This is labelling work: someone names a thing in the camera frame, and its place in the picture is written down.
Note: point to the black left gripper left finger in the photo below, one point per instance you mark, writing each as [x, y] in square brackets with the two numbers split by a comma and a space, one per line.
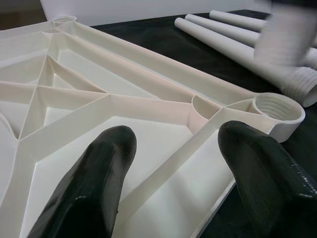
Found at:
[86, 198]

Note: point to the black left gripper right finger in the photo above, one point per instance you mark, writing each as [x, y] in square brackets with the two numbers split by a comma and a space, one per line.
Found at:
[267, 186]

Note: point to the white plastic table top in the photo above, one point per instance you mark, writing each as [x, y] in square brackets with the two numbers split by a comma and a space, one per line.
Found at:
[148, 99]

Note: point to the white plastic table leg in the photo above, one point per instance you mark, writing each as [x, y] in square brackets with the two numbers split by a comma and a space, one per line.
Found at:
[235, 19]
[210, 37]
[280, 44]
[223, 26]

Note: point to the black table cloth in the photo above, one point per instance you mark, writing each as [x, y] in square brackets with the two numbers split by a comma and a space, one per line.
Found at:
[153, 34]

